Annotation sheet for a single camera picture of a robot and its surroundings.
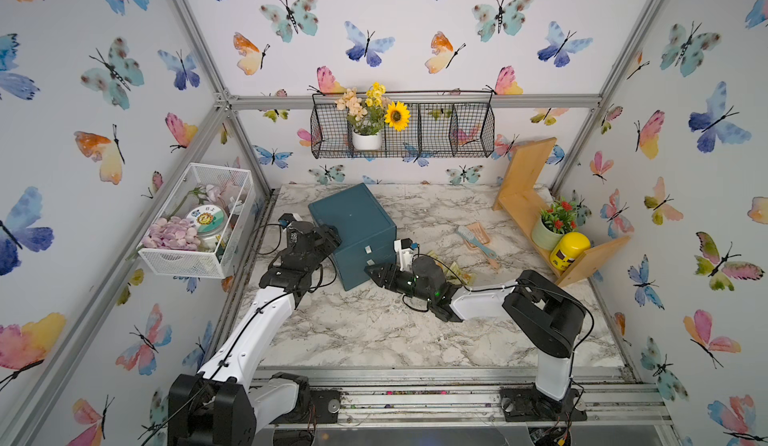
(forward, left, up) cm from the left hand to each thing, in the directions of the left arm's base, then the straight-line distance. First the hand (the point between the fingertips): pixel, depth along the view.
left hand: (334, 231), depth 82 cm
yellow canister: (-5, -64, -4) cm, 64 cm away
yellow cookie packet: (-3, -35, -20) cm, 40 cm away
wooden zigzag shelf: (+21, -61, -14) cm, 67 cm away
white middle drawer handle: (-4, -9, -9) cm, 14 cm away
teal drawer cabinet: (-1, -9, +1) cm, 9 cm away
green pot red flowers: (+4, -63, -2) cm, 63 cm away
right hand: (-9, -9, -6) cm, 14 cm away
